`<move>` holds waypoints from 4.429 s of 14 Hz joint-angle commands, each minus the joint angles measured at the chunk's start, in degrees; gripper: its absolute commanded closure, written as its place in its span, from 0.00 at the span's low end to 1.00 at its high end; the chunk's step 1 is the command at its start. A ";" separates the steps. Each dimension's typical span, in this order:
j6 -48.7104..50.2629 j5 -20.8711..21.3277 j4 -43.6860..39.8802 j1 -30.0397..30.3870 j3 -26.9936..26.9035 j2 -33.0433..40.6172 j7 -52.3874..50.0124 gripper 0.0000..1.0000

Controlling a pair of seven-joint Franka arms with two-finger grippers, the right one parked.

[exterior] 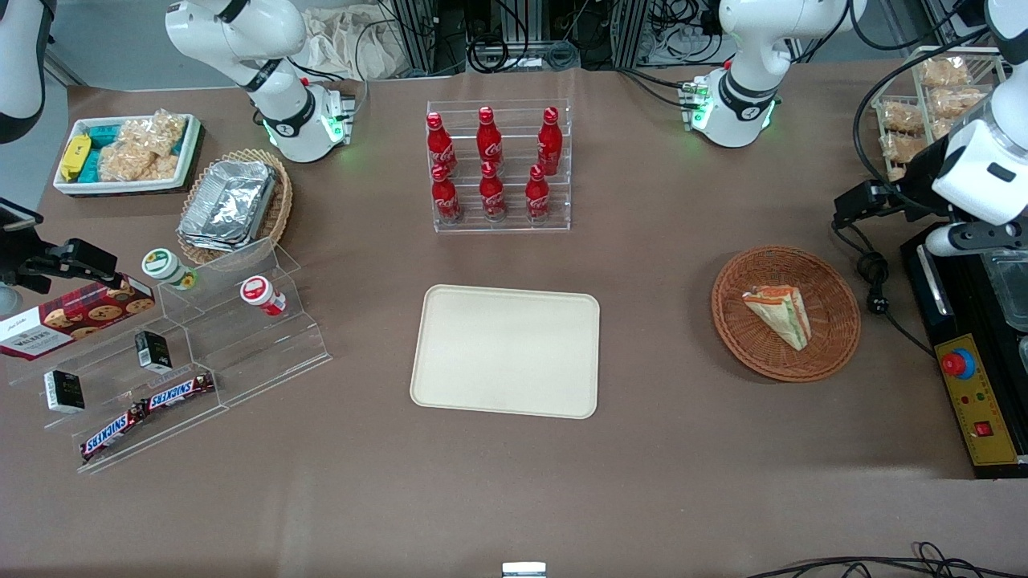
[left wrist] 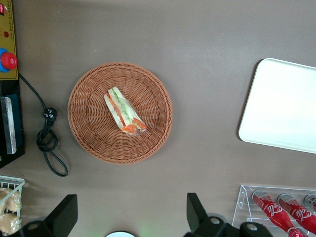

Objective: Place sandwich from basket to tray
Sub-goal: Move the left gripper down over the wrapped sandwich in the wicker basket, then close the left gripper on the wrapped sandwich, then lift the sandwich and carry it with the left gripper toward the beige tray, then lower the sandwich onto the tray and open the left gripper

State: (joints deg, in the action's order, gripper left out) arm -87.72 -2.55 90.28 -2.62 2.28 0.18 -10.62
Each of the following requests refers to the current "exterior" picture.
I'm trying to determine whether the red lidded small jar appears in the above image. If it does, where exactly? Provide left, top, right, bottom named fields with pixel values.
left=239, top=275, right=288, bottom=317

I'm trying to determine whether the small black carton box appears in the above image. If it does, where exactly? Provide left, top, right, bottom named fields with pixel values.
left=43, top=369, right=87, bottom=415
left=134, top=330, right=173, bottom=374

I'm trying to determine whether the clear acrylic bottle rack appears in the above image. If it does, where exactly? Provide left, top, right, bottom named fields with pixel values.
left=426, top=99, right=573, bottom=234

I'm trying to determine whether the clear bag of rice crackers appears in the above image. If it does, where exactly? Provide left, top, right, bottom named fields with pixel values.
left=98, top=112, right=187, bottom=183

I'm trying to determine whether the teal snack pack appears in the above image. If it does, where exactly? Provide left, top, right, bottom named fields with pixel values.
left=83, top=123, right=126, bottom=184

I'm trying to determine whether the green lidded small jar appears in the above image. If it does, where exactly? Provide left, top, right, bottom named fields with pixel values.
left=142, top=248, right=198, bottom=291

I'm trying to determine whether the round brown wicker basket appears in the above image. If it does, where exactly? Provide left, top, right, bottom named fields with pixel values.
left=712, top=245, right=862, bottom=383

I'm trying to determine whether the oval wicker basket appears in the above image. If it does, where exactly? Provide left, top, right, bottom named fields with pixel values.
left=177, top=149, right=294, bottom=267

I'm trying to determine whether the yellow snack pack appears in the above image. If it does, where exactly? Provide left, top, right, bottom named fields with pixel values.
left=60, top=134, right=92, bottom=182

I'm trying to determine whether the white cloth bag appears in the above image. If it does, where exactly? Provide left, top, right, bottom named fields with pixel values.
left=299, top=3, right=403, bottom=82

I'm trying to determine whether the wrapped triangle sandwich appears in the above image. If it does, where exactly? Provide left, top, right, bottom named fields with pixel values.
left=741, top=285, right=812, bottom=352

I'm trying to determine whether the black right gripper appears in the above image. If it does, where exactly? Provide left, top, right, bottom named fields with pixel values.
left=0, top=233, right=121, bottom=295

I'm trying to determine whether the beige plastic serving tray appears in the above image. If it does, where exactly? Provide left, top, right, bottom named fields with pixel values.
left=410, top=283, right=602, bottom=420

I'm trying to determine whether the wire basket with snacks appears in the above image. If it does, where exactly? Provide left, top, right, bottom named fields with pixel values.
left=871, top=45, right=1010, bottom=183

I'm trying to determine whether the red cola bottle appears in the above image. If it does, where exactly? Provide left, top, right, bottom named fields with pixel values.
left=431, top=165, right=463, bottom=225
left=479, top=161, right=508, bottom=222
left=426, top=112, right=458, bottom=177
left=476, top=106, right=504, bottom=169
left=536, top=107, right=562, bottom=176
left=524, top=165, right=553, bottom=222

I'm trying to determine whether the Snickers chocolate bar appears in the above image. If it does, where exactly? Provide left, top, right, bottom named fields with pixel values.
left=141, top=371, right=217, bottom=413
left=80, top=405, right=148, bottom=463

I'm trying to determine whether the bagged fried snack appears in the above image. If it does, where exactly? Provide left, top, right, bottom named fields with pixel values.
left=880, top=103, right=925, bottom=134
left=919, top=58, right=973, bottom=88
left=930, top=87, right=986, bottom=119
left=879, top=132, right=925, bottom=163

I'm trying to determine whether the red tartan cookie box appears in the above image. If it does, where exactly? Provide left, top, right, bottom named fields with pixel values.
left=0, top=275, right=157, bottom=362

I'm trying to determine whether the clear acrylic stepped stand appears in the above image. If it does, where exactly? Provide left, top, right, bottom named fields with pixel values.
left=8, top=309, right=230, bottom=475
left=157, top=237, right=333, bottom=407

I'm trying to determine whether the black control box yellow panel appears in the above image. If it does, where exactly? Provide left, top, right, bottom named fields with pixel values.
left=899, top=222, right=1028, bottom=481

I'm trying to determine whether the aluminium profile frame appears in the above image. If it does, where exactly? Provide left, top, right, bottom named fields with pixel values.
left=385, top=0, right=471, bottom=78

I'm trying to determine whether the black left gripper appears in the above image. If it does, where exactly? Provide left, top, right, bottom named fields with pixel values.
left=833, top=138, right=961, bottom=230

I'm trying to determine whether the clear plastic container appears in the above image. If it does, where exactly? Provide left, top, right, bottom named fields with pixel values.
left=983, top=249, right=1028, bottom=335

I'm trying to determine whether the white rectangular snack bin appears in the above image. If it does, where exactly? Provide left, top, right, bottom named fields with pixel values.
left=53, top=113, right=202, bottom=196

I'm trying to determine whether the silver foil packet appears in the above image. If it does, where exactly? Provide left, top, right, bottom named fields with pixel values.
left=177, top=160, right=279, bottom=253

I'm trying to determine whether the black cable with plug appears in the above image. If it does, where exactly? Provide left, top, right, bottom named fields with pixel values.
left=832, top=217, right=939, bottom=360

